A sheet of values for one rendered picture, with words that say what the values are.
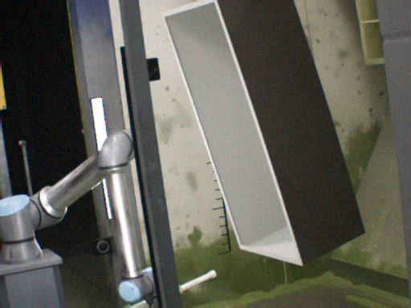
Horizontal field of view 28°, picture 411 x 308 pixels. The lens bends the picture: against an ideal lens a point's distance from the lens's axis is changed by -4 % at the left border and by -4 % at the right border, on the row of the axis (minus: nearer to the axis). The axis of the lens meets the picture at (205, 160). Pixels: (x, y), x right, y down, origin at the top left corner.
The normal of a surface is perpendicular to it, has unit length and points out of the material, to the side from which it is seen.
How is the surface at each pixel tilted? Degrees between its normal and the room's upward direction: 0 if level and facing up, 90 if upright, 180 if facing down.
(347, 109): 90
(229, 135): 90
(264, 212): 90
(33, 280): 90
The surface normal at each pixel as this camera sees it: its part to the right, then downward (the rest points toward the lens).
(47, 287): 0.37, 0.04
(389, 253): -0.84, -0.40
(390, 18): -0.92, 0.16
